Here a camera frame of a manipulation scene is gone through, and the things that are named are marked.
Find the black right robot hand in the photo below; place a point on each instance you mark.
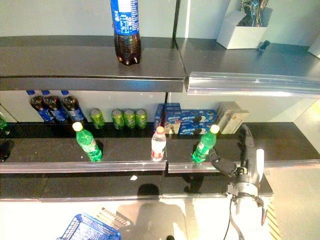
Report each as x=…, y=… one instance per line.
x=248, y=155

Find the green Sprite bottle yellow cap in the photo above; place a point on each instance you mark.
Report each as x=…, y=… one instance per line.
x=87, y=145
x=3, y=123
x=203, y=147

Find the blue plastic shopping basket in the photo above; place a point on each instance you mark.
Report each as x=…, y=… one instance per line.
x=85, y=225

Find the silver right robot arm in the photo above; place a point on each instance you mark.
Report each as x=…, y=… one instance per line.
x=247, y=215

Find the cream carton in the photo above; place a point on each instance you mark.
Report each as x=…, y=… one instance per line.
x=237, y=122

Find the black metal shelf board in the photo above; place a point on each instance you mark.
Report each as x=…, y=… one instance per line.
x=50, y=150
x=287, y=147
x=62, y=60
x=237, y=62

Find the grey beige carton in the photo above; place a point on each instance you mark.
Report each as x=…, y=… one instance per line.
x=225, y=112

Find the flat blue Oreo box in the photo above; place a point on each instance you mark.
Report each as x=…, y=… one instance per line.
x=197, y=116
x=190, y=130

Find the small brown snack box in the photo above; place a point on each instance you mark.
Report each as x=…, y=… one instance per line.
x=172, y=127

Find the blue upright cookie box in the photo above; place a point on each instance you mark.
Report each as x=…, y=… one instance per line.
x=159, y=116
x=172, y=110

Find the water bottle red label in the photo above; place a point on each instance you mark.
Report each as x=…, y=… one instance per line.
x=158, y=145

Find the small black object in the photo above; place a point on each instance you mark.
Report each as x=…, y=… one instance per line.
x=263, y=45

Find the green soda can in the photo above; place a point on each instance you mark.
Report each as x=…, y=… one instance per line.
x=97, y=118
x=130, y=119
x=117, y=119
x=141, y=119

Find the white paper scrap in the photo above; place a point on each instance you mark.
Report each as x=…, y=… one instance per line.
x=134, y=178

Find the open white cardboard box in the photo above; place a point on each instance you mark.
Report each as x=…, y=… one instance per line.
x=245, y=37

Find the crumpled silver foil object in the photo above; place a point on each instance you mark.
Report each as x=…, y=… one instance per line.
x=252, y=12

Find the black upright shelf post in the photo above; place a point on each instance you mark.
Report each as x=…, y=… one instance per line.
x=176, y=20

